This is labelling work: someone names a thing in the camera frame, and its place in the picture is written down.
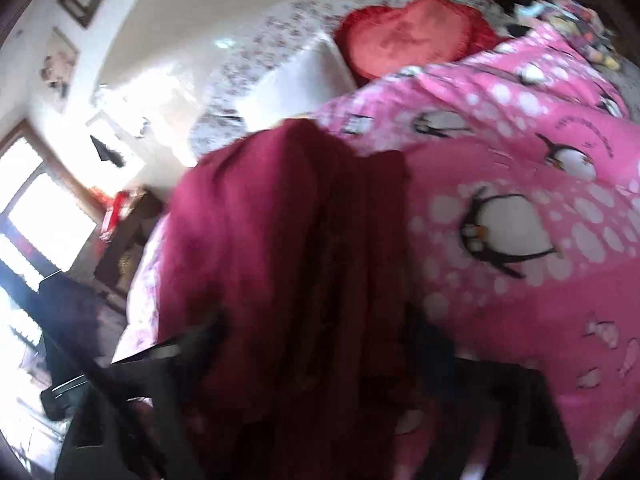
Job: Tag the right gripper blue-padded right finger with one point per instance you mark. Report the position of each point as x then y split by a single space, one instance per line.
467 419

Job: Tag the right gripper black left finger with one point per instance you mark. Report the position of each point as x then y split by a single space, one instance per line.
126 420

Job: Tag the dark red garment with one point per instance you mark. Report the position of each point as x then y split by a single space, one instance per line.
299 243

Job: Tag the pink penguin blanket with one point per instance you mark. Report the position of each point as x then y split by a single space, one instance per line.
522 223

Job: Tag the white pillow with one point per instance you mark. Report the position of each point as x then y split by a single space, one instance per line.
315 75

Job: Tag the red heart-shaped pillow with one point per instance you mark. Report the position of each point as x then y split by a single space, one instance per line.
377 40

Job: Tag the floral quilt bundle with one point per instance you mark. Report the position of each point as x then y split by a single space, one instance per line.
275 36

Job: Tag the colourful cartoon cloth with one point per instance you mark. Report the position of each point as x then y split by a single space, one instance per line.
580 26

